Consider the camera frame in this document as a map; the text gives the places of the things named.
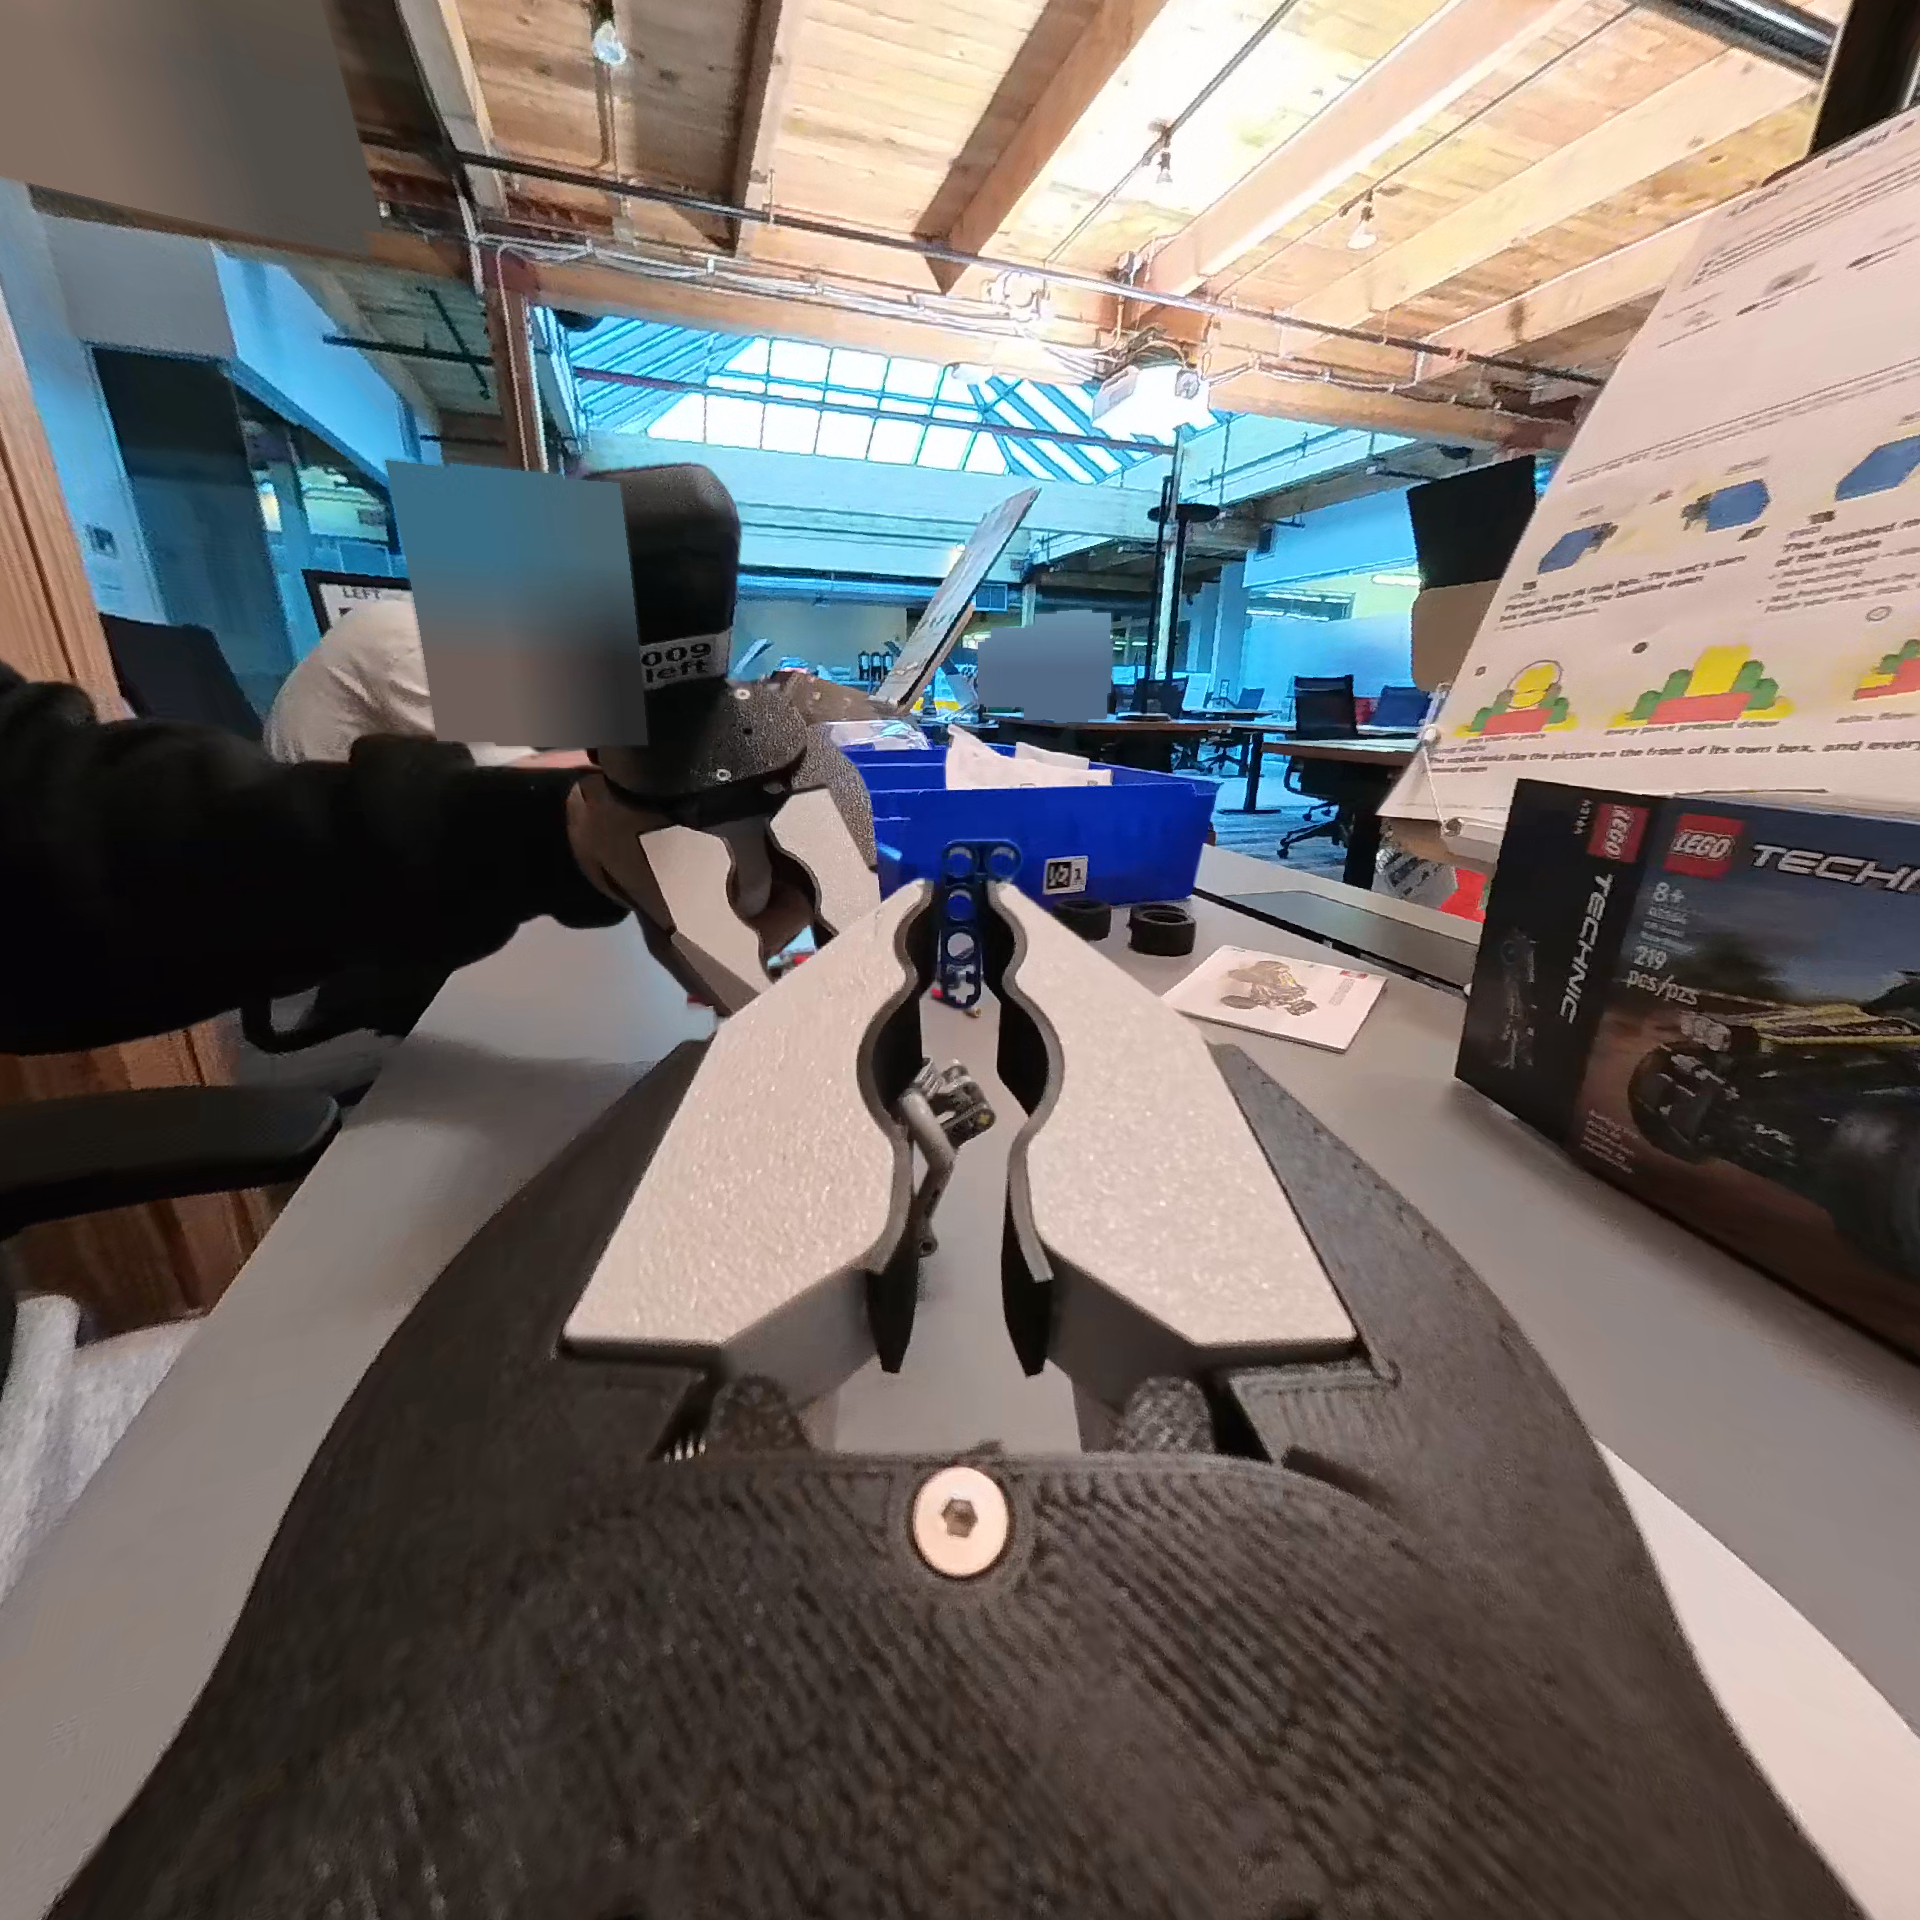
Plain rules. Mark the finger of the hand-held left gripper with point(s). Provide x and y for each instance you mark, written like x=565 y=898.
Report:
x=698 y=915
x=830 y=863

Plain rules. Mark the clear plastic bags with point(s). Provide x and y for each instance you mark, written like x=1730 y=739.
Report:
x=1035 y=763

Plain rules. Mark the partly built lego vehicle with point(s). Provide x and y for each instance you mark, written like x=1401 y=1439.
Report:
x=945 y=1102

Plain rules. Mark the person's left forearm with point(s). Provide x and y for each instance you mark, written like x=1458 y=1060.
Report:
x=299 y=869

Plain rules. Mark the thin closed instruction leaflet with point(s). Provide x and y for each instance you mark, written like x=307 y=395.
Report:
x=1277 y=998

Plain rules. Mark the white printed paper sign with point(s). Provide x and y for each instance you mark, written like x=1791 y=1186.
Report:
x=1681 y=451

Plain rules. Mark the thin blue angled lego liftarm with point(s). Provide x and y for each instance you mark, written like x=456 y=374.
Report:
x=961 y=932

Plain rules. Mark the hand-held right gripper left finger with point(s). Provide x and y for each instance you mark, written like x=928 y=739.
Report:
x=750 y=1186

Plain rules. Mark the person's left hand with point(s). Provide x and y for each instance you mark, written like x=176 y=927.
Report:
x=600 y=855

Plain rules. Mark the blue storage bin white tag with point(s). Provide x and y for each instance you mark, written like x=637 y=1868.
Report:
x=1126 y=839

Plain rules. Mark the lego set cardboard box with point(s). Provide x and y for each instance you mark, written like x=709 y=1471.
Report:
x=1723 y=1051

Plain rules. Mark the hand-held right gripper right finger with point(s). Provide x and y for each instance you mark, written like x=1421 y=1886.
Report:
x=1184 y=1200

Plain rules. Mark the black computer monitor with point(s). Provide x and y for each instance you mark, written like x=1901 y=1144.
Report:
x=1471 y=525

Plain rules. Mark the tilted grey panel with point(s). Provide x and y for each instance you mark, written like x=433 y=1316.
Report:
x=961 y=592

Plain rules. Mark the blue plastic storage bin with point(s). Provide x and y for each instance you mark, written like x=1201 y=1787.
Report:
x=901 y=781

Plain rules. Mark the white ceiling projector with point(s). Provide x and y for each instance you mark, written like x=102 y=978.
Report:
x=1149 y=398

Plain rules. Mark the black lego tire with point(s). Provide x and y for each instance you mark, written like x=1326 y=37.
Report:
x=1161 y=927
x=1083 y=920

